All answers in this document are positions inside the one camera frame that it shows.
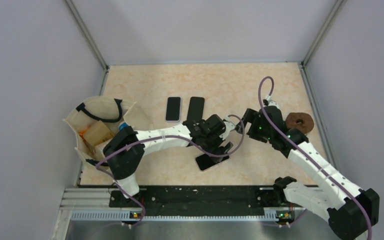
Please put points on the aluminium frame rail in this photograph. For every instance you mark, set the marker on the aluminium frame rail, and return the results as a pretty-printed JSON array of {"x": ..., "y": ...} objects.
[{"x": 92, "y": 204}]

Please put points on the clear magsafe phone case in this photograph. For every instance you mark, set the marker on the clear magsafe phone case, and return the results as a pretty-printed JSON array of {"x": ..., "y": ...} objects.
[{"x": 198, "y": 165}]

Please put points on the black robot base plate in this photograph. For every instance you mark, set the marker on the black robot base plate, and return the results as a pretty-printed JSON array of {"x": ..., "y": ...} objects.
[{"x": 207, "y": 201}]

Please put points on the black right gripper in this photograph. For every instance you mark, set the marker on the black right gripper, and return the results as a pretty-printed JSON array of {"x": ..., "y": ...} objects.
[{"x": 253, "y": 116}]

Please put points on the brown donut on cup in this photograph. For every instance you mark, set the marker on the brown donut on cup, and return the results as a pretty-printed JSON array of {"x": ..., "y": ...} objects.
[{"x": 301, "y": 121}]

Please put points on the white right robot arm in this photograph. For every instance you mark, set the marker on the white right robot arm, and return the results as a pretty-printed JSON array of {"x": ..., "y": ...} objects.
[{"x": 349, "y": 210}]

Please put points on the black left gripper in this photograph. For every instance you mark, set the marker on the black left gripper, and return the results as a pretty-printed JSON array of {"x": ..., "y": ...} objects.
[{"x": 215, "y": 150}]

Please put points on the blue snack packet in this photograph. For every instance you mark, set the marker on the blue snack packet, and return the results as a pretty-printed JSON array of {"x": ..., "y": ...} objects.
[{"x": 122, "y": 125}]

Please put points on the black phone case with camera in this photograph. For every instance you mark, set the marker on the black phone case with camera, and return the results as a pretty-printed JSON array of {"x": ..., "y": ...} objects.
[{"x": 195, "y": 109}]

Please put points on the black smartphone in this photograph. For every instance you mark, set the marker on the black smartphone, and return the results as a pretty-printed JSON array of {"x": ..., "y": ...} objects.
[{"x": 173, "y": 108}]

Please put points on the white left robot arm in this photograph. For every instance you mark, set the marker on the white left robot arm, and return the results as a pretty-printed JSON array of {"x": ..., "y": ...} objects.
[{"x": 125, "y": 151}]

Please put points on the beige tote bag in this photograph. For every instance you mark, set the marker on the beige tote bag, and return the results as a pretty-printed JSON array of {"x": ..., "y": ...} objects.
[{"x": 96, "y": 121}]

